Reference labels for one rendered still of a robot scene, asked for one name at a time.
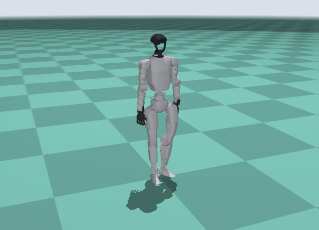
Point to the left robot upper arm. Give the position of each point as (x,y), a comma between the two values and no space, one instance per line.
(174,71)

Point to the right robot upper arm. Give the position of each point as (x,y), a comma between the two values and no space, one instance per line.
(143,66)

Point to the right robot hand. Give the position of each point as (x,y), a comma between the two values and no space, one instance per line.
(141,117)

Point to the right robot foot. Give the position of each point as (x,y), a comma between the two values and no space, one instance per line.
(155,178)

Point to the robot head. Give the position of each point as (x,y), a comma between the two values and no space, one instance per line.
(157,39)

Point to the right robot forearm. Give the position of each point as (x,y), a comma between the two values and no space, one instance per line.
(141,98)

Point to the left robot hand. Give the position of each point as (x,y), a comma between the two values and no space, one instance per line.
(177,103)

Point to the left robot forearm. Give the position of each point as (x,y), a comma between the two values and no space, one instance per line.
(176,92)

